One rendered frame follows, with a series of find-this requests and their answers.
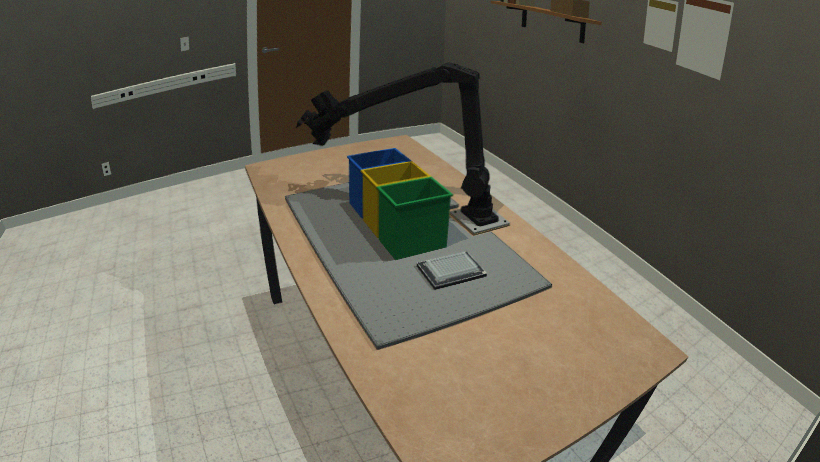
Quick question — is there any yellow bin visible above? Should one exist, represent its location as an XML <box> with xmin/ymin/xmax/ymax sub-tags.
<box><xmin>361</xmin><ymin>161</ymin><xmax>431</xmax><ymax>238</ymax></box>

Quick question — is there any green bin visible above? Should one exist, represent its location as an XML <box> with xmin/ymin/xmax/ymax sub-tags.
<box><xmin>377</xmin><ymin>177</ymin><xmax>453</xmax><ymax>260</ymax></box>

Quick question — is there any white well plate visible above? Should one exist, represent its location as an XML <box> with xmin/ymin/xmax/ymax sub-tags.
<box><xmin>425</xmin><ymin>252</ymin><xmax>479</xmax><ymax>281</ymax></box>

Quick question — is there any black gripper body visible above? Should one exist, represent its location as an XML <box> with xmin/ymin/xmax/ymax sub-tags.
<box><xmin>301</xmin><ymin>110</ymin><xmax>331</xmax><ymax>145</ymax></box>

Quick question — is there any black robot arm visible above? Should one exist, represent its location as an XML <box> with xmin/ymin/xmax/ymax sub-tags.
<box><xmin>311</xmin><ymin>62</ymin><xmax>499</xmax><ymax>226</ymax></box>

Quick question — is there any blue bin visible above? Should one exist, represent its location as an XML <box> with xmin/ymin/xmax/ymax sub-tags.
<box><xmin>347</xmin><ymin>148</ymin><xmax>411</xmax><ymax>219</ymax></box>

